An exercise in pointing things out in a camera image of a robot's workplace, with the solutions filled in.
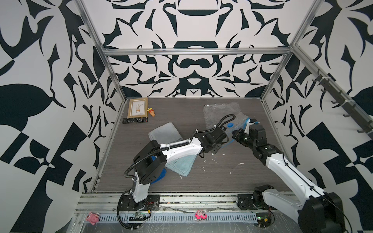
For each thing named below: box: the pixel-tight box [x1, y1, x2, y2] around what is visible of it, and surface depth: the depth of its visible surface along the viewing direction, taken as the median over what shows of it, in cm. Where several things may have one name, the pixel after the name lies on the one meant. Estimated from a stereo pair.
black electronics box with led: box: [255, 212, 272, 228], surface depth 73 cm
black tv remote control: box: [122, 116, 149, 124], surface depth 107 cm
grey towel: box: [148, 122, 184, 145], surface depth 98 cm
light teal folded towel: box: [165, 154, 198, 177], surface depth 86 cm
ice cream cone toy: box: [147, 107, 156, 117], surface depth 110 cm
